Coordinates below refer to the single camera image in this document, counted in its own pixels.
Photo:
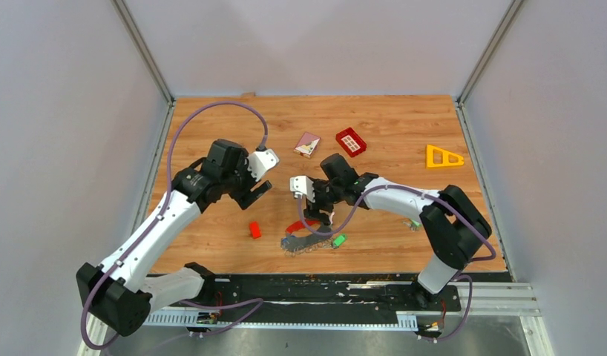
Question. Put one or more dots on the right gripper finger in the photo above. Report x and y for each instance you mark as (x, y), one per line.
(309, 218)
(325, 217)

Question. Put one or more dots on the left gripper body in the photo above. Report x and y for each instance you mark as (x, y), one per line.
(240, 182)

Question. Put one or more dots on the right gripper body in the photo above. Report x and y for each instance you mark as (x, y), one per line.
(326, 196)

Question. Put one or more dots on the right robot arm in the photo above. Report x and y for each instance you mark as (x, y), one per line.
(455, 228)

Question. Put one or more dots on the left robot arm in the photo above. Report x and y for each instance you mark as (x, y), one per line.
(119, 291)

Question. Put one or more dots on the red rectangular block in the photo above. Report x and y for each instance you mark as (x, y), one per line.
(255, 231)

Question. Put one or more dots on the playing card box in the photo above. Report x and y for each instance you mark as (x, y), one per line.
(307, 145)

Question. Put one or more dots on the red window brick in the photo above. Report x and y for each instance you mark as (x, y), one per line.
(351, 142)

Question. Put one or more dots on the yellow triangular brick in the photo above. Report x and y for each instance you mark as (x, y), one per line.
(440, 158)

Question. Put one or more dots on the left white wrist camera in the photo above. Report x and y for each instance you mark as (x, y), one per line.
(261, 162)

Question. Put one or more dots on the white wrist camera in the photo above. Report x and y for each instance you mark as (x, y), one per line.
(261, 162)
(302, 187)

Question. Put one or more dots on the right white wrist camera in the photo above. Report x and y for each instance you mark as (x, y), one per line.
(302, 187)

